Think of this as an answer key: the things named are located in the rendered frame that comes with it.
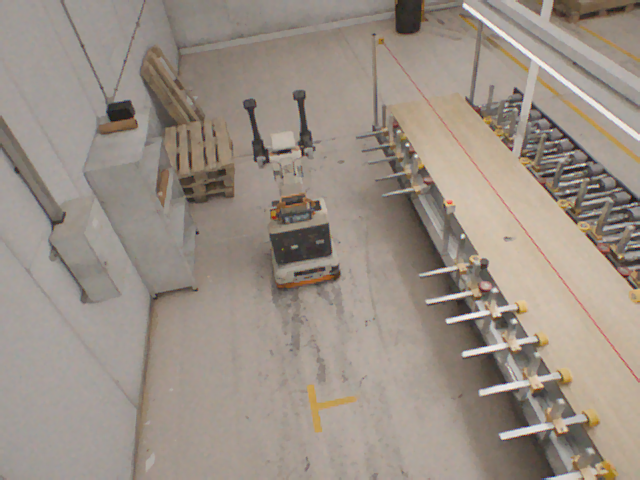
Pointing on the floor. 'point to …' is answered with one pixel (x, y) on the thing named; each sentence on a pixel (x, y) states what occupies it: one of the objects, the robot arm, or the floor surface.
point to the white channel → (606, 69)
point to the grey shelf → (178, 245)
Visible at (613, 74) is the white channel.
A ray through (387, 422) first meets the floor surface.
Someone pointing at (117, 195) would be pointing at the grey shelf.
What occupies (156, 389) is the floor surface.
